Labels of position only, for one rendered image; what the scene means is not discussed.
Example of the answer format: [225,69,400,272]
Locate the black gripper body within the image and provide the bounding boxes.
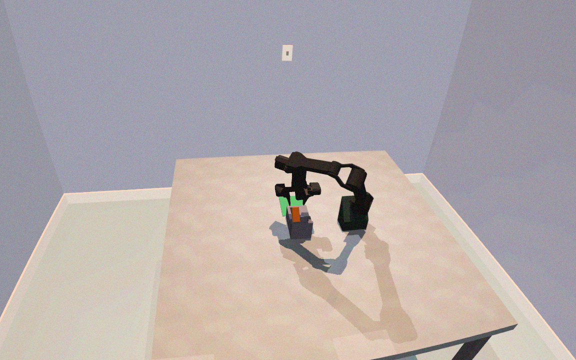
[275,175,321,197]

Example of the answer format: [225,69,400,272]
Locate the orange l-shaped part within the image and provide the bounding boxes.
[291,207,300,222]

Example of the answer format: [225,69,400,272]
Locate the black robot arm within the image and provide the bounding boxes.
[274,151,374,216]

